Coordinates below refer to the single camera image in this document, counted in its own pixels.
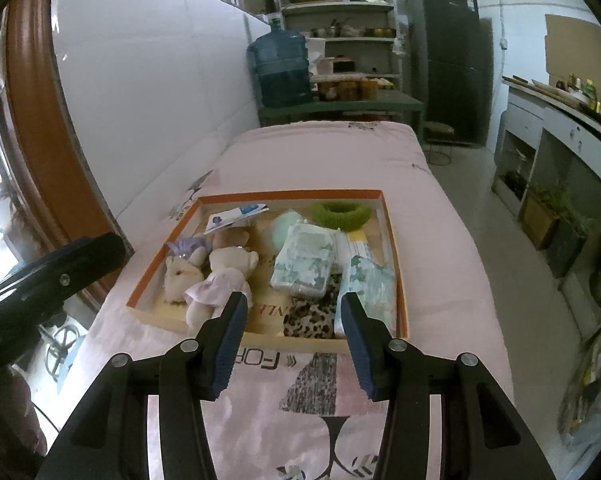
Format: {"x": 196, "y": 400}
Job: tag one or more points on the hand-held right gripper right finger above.
{"x": 363, "y": 355}

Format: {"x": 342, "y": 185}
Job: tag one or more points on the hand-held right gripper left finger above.
{"x": 228, "y": 355}

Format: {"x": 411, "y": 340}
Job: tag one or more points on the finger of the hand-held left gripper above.
{"x": 85, "y": 265}

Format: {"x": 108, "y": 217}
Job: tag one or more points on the shallow cardboard box orange rim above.
{"x": 265, "y": 320}

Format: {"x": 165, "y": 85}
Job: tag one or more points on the leopard print cloth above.
{"x": 310, "y": 317}

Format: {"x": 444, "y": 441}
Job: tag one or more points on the leaf print tissue pack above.
{"x": 370, "y": 290}
{"x": 303, "y": 260}

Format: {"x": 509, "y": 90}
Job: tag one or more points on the cream plush bear pink dress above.
{"x": 230, "y": 265}

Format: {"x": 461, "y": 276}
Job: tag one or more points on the white plush toy purple hair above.
{"x": 180, "y": 270}

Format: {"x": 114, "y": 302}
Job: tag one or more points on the yellow white packet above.
{"x": 355, "y": 245}

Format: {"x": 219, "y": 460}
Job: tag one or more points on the green sponge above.
{"x": 286, "y": 230}

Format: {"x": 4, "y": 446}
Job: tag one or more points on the green fuzzy scrunchie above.
{"x": 340, "y": 215}

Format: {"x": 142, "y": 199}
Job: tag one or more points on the dried brown plant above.
{"x": 8, "y": 210}

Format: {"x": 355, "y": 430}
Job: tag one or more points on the plastic bag of goods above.
{"x": 590, "y": 390}

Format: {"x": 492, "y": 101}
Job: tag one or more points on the potted plants in crates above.
{"x": 555, "y": 220}

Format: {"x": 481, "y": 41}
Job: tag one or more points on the small round stool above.
{"x": 438, "y": 130}

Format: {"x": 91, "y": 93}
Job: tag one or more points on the low green table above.
{"x": 340, "y": 104}

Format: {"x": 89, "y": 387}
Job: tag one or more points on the blue water jug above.
{"x": 280, "y": 65}

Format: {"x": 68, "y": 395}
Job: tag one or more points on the grey kitchen counter cabinet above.
{"x": 565, "y": 145}

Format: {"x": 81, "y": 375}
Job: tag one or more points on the dark refrigerator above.
{"x": 450, "y": 65}

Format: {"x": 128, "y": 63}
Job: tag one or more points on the green metal shelf rack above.
{"x": 340, "y": 15}

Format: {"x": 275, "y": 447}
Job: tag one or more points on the group of condiment bottles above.
{"x": 577, "y": 89}

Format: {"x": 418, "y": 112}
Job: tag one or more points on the brown wooden door frame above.
{"x": 35, "y": 135}

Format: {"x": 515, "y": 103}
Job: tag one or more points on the cardboard sheet on wall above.
{"x": 572, "y": 50}

